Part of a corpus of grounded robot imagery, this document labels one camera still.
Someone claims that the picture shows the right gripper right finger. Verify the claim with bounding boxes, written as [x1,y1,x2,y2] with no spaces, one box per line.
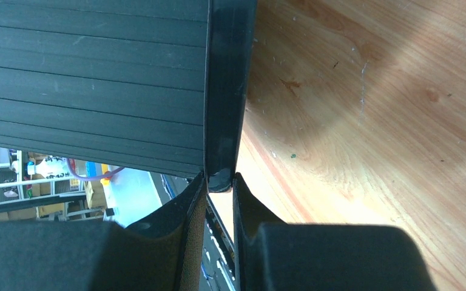
[232,173,436,290]

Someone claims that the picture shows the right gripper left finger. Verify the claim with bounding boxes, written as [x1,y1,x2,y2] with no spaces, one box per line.
[0,173,208,290]

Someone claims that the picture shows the black ribbed bin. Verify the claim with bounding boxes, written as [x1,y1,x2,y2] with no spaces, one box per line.
[0,1,257,192]

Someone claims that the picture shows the background shelf with clutter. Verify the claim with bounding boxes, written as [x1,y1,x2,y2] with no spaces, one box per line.
[0,147,121,221]

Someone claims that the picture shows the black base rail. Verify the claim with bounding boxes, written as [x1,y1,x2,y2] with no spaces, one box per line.
[150,173,236,291]

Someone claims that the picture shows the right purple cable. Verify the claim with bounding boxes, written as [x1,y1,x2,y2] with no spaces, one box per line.
[66,158,126,181]

